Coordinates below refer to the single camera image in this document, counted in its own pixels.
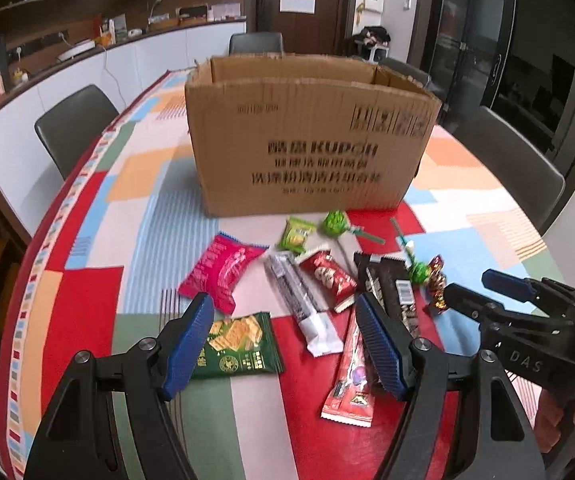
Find small red foil candy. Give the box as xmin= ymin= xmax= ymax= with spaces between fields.
xmin=425 ymin=255 xmax=448 ymax=313

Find green lollipop with striped stick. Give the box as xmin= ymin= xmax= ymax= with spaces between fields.
xmin=389 ymin=217 xmax=431 ymax=286

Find black chocolate bar packet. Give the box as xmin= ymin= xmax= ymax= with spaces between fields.
xmin=353 ymin=252 xmax=420 ymax=338

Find long red sausage packet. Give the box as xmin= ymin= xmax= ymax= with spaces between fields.
xmin=321 ymin=311 xmax=375 ymax=428

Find dark green cracker packet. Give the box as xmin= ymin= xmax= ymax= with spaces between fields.
xmin=192 ymin=312 xmax=286 ymax=379

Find red date candy packet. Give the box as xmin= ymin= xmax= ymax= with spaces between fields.
xmin=295 ymin=244 xmax=358 ymax=313

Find grey white wafer packet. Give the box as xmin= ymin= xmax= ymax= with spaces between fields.
xmin=265 ymin=252 xmax=344 ymax=358

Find pink snack packet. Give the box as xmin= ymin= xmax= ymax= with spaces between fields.
xmin=177 ymin=232 xmax=268 ymax=315

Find person right hand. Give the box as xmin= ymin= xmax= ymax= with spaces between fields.
xmin=533 ymin=389 xmax=575 ymax=455

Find dark chair right near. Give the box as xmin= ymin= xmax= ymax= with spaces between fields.
xmin=453 ymin=106 xmax=565 ymax=230

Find dark chair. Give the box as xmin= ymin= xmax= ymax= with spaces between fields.
xmin=34 ymin=84 xmax=118 ymax=180
xmin=453 ymin=106 xmax=565 ymax=230
xmin=379 ymin=58 xmax=431 ymax=88

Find colourful patchwork tablecloth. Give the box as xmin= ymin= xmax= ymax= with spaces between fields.
xmin=0 ymin=70 xmax=561 ymax=479

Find green lollipop by box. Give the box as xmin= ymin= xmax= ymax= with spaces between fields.
xmin=320 ymin=210 xmax=385 ymax=245

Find small green candy packet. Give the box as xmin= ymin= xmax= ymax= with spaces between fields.
xmin=278 ymin=217 xmax=317 ymax=255

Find dark chair right far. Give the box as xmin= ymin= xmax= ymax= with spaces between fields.
xmin=379 ymin=58 xmax=431 ymax=88

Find white lower cabinets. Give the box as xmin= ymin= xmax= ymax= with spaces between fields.
xmin=0 ymin=19 xmax=248 ymax=239

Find brown cardboard box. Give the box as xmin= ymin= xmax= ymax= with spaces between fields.
xmin=184 ymin=54 xmax=440 ymax=217

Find glass sliding door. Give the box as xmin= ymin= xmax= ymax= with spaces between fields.
xmin=429 ymin=0 xmax=516 ymax=132

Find dark chair left side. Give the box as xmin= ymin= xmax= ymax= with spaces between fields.
xmin=34 ymin=84 xmax=118 ymax=180

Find dark wooden door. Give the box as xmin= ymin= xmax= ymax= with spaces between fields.
xmin=245 ymin=0 xmax=356 ymax=55

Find white intercom panel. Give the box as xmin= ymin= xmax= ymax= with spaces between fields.
xmin=362 ymin=0 xmax=383 ymax=14

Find dark chair far end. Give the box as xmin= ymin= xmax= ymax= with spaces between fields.
xmin=229 ymin=32 xmax=284 ymax=55

